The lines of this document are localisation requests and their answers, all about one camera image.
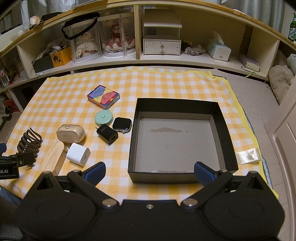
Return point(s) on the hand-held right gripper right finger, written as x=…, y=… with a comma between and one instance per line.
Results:
x=204, y=172

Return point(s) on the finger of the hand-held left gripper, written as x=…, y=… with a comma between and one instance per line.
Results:
x=23, y=160
x=1, y=148

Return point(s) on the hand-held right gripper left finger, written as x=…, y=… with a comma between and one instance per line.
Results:
x=96, y=171

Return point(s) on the brown hair claw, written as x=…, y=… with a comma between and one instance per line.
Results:
x=29, y=141

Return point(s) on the white charger plug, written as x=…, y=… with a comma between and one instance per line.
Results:
x=77, y=154

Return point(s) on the oval wooden block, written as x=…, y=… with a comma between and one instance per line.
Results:
x=52, y=157

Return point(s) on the black charger plug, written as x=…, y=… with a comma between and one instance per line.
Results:
x=107, y=135

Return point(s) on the black cardboard box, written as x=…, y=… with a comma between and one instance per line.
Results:
x=173, y=148

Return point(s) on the beige earbuds case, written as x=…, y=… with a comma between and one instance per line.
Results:
x=70, y=134

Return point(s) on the black smartwatch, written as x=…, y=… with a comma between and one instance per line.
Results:
x=121, y=124

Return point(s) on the mint round tape measure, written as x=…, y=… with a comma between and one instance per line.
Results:
x=103, y=117

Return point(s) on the colourful card box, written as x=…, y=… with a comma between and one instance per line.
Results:
x=104, y=96

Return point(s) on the black tripod stand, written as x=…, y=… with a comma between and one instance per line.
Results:
x=8, y=110

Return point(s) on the shiny clear plastic strip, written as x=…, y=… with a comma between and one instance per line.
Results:
x=248, y=156

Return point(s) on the white panelled door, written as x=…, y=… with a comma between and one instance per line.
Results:
x=285, y=143

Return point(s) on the dark green box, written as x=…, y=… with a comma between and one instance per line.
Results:
x=44, y=64

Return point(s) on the yellow white checkered mat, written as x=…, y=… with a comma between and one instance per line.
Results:
x=161, y=81

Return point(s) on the yellow box with black print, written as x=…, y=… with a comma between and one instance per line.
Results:
x=61, y=56

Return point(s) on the wooden shelf unit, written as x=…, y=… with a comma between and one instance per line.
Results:
x=161, y=61

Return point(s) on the beige plush blanket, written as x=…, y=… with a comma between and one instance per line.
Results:
x=281, y=81

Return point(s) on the grey scrunchie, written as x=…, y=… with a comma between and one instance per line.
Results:
x=195, y=50

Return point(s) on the pale blue tissue box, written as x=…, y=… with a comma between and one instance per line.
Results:
x=218, y=49

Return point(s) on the clear case with white doll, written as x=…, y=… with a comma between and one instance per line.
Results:
x=84, y=46

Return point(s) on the white mini drawer cabinet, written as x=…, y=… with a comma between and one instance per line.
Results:
x=161, y=46

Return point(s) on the clear case with pink doll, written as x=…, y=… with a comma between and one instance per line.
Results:
x=118, y=39

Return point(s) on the pale plush pillow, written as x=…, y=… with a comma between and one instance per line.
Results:
x=291, y=62

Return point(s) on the green glass bottle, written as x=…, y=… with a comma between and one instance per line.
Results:
x=292, y=30

